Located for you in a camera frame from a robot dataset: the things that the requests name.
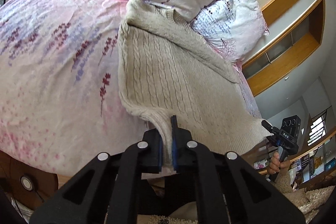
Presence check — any beige cable knit sweater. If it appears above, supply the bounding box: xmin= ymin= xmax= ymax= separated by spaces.
xmin=117 ymin=0 xmax=268 ymax=165

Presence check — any beige fleece sleeve forearm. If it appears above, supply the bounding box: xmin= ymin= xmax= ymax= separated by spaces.
xmin=270 ymin=168 xmax=296 ymax=193

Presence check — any right hand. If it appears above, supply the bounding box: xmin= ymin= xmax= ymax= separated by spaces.
xmin=267 ymin=151 xmax=291 ymax=174

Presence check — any wooden display shelf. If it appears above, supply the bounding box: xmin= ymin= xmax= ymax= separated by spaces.
xmin=258 ymin=125 xmax=336 ymax=191

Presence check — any round white device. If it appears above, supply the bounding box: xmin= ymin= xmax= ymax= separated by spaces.
xmin=20 ymin=175 xmax=35 ymax=192

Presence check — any pink floral bed sheet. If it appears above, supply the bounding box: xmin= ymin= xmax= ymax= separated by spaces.
xmin=0 ymin=0 xmax=263 ymax=177

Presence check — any white lavender print pillow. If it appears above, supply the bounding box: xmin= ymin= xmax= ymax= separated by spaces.
xmin=190 ymin=0 xmax=269 ymax=63

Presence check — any wooden wall shelf unit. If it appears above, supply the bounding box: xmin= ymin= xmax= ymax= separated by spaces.
xmin=243 ymin=0 xmax=326 ymax=97

